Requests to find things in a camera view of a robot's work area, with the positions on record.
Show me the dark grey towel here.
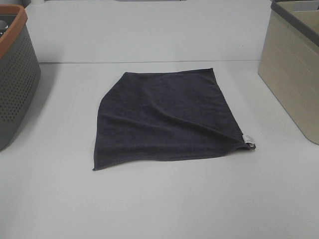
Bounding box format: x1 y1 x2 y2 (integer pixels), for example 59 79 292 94
94 68 256 171

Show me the beige basket grey rim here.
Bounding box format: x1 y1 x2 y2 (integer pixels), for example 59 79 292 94
258 0 319 144

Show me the grey perforated basket orange rim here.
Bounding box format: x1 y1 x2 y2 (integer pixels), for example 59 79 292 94
0 4 41 149

